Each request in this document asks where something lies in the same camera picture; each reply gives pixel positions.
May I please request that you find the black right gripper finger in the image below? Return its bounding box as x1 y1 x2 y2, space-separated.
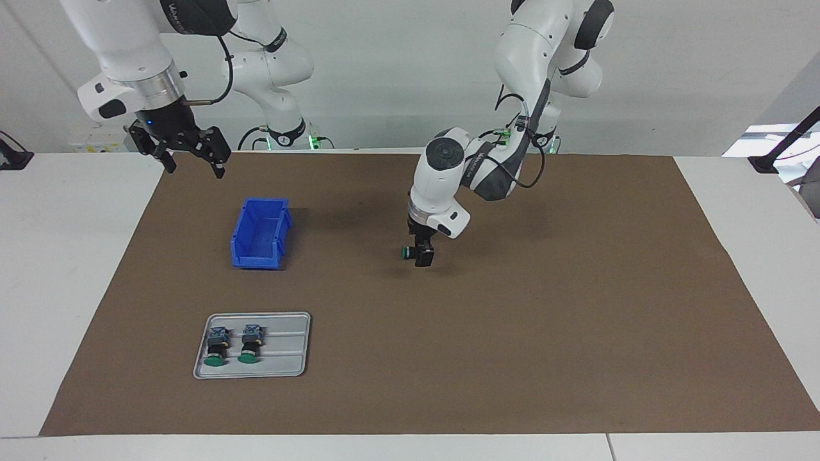
197 126 233 180
128 123 177 175

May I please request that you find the white socket box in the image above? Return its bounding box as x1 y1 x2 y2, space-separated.
69 125 139 154

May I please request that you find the brown table mat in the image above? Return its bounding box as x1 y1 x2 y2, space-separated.
40 151 820 437

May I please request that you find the blue plastic storage bin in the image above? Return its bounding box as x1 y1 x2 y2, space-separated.
230 197 293 270

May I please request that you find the grey metal tray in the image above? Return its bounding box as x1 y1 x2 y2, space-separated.
193 312 312 380

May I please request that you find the grey chair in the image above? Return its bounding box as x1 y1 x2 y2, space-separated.
787 173 820 220

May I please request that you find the black base cable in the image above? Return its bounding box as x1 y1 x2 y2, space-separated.
237 125 270 152

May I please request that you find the black clamp mount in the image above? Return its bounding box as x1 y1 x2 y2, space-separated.
0 131 34 171

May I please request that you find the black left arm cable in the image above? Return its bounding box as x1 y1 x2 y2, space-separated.
493 93 546 190

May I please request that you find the black camera stand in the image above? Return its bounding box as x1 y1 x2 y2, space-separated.
748 106 820 174

